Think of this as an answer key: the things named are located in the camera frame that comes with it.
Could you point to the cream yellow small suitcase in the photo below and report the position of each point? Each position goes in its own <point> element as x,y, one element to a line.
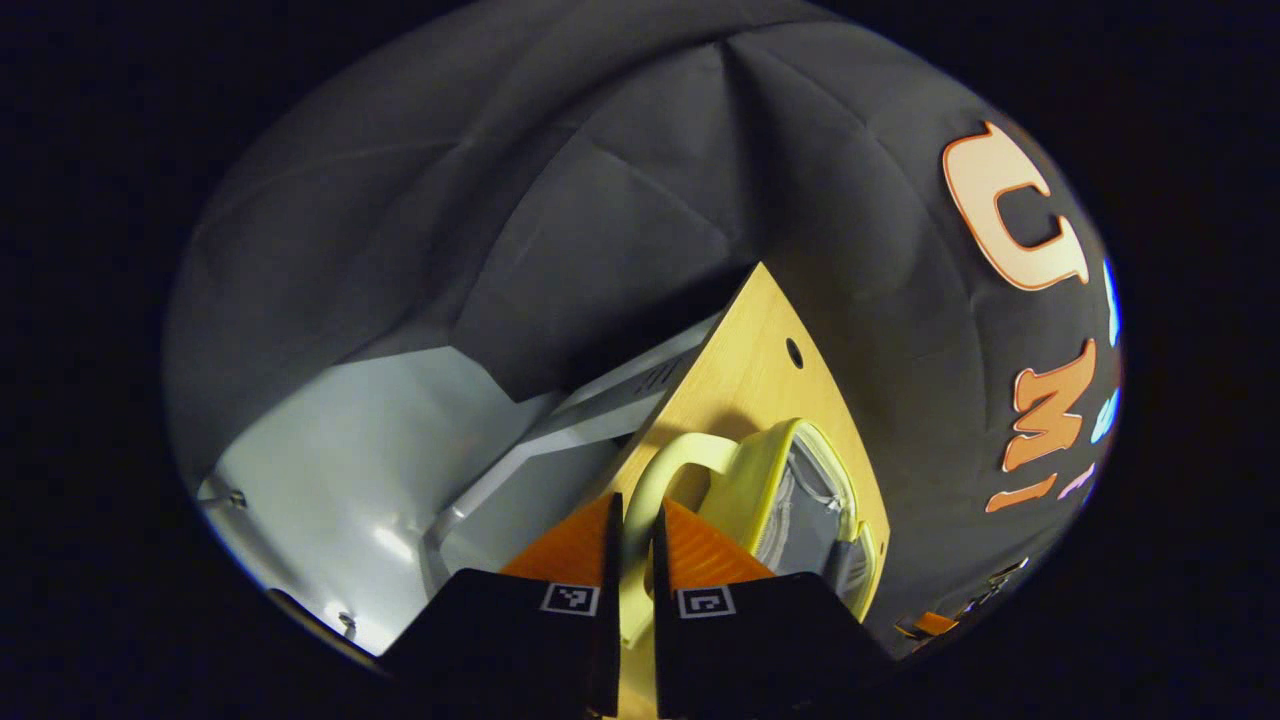
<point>760,470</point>

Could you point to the white metal table frame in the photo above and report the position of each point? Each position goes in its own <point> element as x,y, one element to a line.
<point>590,415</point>

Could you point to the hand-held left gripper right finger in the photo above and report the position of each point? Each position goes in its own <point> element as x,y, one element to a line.
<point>662,650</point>

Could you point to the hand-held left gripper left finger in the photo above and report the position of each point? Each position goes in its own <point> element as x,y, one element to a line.
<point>610,650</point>

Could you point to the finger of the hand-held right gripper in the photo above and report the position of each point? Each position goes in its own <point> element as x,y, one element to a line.
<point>935,624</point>

